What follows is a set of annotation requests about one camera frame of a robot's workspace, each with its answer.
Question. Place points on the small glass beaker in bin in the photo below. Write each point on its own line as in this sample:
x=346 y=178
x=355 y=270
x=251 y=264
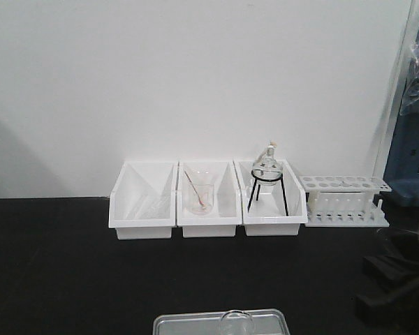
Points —
x=206 y=192

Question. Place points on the glass stirring rod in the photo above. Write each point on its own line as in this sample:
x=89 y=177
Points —
x=200 y=202

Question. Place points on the white right storage bin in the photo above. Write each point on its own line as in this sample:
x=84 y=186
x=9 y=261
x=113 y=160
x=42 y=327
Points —
x=267 y=216

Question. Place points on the black wire tripod stand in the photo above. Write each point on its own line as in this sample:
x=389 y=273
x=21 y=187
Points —
x=255 y=193

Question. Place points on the white test tube rack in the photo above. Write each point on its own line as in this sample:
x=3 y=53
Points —
x=344 y=201

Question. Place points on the white middle storage bin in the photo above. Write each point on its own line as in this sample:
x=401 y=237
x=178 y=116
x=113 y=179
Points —
x=227 y=212

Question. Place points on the blue grey lab equipment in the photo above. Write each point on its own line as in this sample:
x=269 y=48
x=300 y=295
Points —
x=402 y=168

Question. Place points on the silver metal tray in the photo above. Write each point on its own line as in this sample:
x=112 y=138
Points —
x=266 y=321

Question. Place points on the black gripper finger holding beaker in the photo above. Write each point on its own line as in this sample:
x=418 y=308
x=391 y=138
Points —
x=397 y=273

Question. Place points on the white empty storage bin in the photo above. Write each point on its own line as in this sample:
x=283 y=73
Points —
x=143 y=201

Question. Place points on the clear glass beaker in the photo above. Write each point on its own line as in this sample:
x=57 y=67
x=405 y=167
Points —
x=236 y=322

